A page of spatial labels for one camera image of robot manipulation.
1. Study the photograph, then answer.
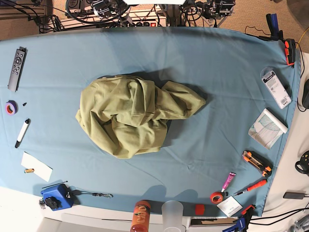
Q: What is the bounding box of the orange handled screwdriver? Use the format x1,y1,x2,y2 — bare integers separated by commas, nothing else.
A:
233,179,267,196

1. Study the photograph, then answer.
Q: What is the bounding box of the blue bar clamp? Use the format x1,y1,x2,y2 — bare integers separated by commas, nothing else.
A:
222,204,255,232

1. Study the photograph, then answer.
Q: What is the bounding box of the olive green t-shirt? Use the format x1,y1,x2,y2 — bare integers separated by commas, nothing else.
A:
75,75,206,159

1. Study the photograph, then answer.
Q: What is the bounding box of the orange drink can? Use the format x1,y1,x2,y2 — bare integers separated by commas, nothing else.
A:
130,200,151,232

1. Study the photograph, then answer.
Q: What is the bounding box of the black lanyard with carabiner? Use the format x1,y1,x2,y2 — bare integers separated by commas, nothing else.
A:
72,189,114,199

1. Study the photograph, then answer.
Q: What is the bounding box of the black power adapter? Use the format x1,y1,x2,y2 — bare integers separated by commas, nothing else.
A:
283,191,306,200

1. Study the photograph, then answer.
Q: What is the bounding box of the blue table cloth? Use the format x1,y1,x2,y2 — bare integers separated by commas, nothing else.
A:
0,28,301,211

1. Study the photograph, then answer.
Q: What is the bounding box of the small gold battery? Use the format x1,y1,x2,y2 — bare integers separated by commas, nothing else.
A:
24,169,34,173

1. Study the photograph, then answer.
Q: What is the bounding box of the black power strip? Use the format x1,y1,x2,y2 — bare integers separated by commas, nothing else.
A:
126,20,167,27

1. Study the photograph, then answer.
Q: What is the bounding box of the orange black utility knife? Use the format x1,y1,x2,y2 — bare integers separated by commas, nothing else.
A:
242,150,273,178

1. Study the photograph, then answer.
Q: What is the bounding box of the pink glue tube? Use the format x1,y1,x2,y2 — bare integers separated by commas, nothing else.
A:
221,172,236,192

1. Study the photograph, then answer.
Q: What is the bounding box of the blue black clamp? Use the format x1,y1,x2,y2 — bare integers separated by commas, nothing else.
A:
258,14,284,42

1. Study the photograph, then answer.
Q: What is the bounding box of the white marker pen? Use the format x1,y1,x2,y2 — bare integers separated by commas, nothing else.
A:
14,118,30,148

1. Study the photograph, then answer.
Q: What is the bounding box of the white paper card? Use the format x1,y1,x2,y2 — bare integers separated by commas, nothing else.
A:
21,152,53,182

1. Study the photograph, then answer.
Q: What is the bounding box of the white square card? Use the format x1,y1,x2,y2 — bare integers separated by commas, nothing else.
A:
217,196,242,217

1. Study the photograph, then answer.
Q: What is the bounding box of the orange black clamp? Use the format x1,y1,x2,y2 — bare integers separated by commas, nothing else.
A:
284,39,296,68

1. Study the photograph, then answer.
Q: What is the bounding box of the grey remote control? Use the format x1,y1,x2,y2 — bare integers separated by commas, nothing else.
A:
8,47,27,92

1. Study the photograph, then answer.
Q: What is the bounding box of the black computer mouse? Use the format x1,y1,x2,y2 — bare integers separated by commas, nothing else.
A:
301,79,309,109

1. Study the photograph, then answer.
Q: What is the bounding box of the purple tape roll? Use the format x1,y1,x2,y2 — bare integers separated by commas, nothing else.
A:
5,100,18,116

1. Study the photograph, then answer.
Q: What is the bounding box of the orange tape roll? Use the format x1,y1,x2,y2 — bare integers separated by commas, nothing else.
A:
210,192,225,204

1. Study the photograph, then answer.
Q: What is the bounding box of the black zip tie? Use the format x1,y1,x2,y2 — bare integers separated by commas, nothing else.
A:
42,181,68,189

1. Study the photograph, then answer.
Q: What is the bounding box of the blue box with knob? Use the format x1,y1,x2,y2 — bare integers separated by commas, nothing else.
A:
41,184,74,211

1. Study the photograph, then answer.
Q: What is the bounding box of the frosted plastic cup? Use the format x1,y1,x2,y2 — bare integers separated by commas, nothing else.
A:
161,201,183,232

